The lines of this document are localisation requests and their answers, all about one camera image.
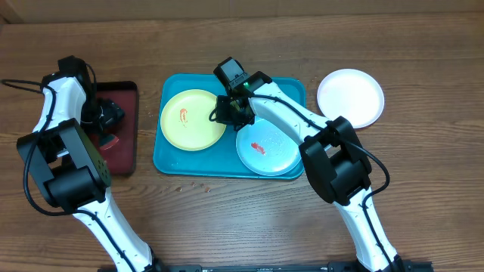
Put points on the black red-lined water tray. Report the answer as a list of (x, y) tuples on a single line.
[(121, 159)]

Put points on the white plate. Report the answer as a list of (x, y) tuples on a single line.
[(352, 94)]

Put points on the green and orange sponge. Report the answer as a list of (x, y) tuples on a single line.
[(107, 141)]

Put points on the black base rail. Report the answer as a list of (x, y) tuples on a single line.
[(334, 266)]

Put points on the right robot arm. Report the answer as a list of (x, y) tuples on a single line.
[(337, 166)]

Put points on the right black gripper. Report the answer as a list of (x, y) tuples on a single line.
[(227, 118)]

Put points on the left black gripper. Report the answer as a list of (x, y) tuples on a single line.
[(110, 111)]

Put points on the light blue plate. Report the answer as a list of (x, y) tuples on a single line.
[(268, 152)]

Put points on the yellow-green plate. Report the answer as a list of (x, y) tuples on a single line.
[(185, 122)]

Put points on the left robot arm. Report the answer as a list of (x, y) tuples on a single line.
[(86, 133)]

